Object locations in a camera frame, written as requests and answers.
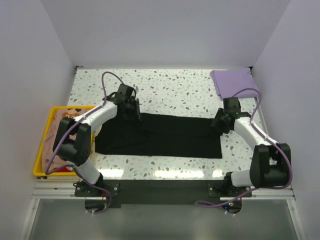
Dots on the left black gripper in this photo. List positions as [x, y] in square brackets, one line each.
[134, 116]

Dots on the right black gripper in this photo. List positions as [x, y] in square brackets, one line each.
[216, 123]

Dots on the black t-shirt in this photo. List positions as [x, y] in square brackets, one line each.
[159, 135]

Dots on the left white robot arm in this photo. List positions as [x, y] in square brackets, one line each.
[74, 135]

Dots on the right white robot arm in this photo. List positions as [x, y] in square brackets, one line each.
[271, 161]

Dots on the folded purple t-shirt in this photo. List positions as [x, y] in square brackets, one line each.
[234, 83]

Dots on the pink printed t-shirt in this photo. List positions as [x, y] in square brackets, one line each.
[57, 113]

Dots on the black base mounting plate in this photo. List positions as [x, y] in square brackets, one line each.
[120, 194]

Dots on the red garment in bin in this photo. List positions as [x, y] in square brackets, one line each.
[62, 170]

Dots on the yellow plastic bin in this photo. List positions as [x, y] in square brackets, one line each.
[57, 162]

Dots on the aluminium extrusion rail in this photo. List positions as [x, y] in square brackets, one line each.
[65, 189]

